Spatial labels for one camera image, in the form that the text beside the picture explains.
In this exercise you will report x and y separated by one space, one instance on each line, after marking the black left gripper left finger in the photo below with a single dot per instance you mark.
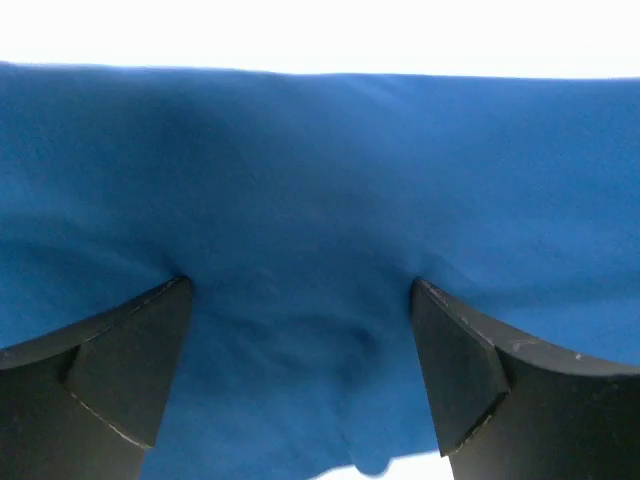
86 401

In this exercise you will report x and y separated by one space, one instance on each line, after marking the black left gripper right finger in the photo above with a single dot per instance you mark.
507 405

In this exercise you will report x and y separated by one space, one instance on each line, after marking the blue t shirt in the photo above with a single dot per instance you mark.
302 208

